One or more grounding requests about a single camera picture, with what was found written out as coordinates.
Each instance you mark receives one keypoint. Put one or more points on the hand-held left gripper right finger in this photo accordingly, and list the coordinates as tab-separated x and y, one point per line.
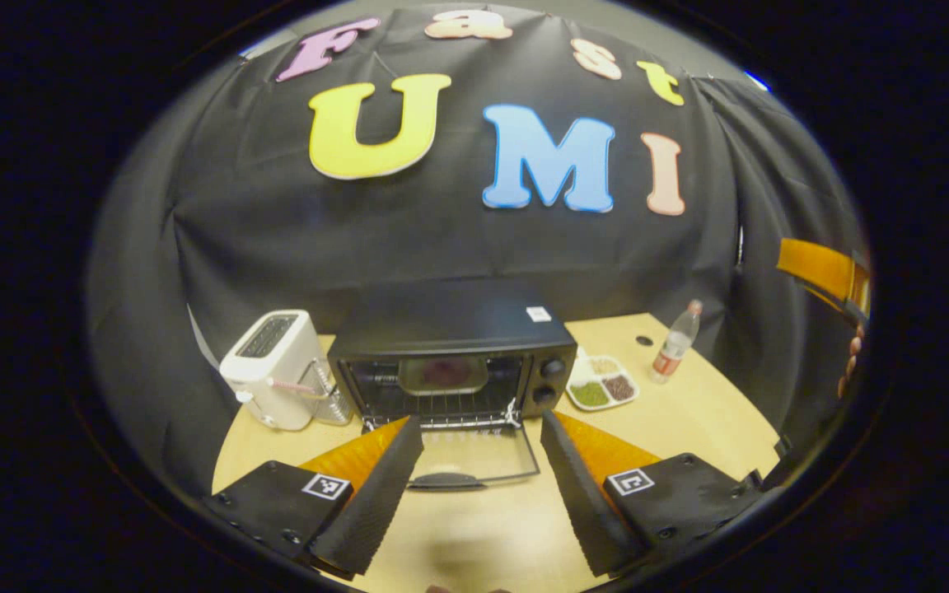
590	502

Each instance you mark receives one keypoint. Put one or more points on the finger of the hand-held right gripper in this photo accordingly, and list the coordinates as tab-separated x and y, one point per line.
816	268

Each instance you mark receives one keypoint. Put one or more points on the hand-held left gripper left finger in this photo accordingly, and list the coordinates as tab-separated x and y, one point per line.
371	511

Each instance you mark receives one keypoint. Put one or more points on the cream plate with pink food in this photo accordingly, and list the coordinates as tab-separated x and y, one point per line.
444	375

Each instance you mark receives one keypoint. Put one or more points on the black electric oven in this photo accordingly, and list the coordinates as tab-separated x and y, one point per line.
450	317

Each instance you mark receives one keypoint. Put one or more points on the divided tray of beans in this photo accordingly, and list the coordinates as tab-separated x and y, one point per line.
602	383

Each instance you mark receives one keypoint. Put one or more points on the clear plastic bottle red label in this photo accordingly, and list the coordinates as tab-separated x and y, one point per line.
674	346

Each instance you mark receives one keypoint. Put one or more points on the white toaster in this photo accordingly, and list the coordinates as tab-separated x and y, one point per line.
273	371

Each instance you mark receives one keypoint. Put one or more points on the black backdrop cloth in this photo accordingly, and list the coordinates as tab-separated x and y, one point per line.
441	247

